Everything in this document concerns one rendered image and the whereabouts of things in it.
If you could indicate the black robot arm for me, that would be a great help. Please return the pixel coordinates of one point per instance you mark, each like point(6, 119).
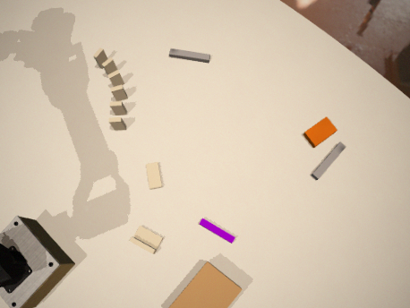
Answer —
point(13, 268)

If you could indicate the grey flat bar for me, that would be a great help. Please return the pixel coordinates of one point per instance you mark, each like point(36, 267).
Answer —
point(317, 173)

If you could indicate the grey rectangular bar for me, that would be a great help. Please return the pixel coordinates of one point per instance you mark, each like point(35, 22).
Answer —
point(178, 53)

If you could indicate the purple rectangular block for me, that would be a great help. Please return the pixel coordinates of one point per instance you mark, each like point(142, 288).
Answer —
point(216, 230)

